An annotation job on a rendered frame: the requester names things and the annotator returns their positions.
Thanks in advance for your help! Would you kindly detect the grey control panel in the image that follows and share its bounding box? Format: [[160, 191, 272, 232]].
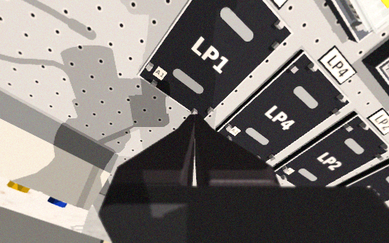
[[0, 91, 118, 211]]

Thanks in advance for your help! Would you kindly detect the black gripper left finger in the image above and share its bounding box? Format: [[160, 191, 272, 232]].
[[108, 114, 195, 189]]

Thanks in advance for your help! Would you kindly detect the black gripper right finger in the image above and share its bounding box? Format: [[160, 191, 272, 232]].
[[194, 114, 281, 186]]

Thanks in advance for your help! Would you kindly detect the grey perforated base plate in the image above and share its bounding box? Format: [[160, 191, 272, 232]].
[[0, 0, 389, 196]]

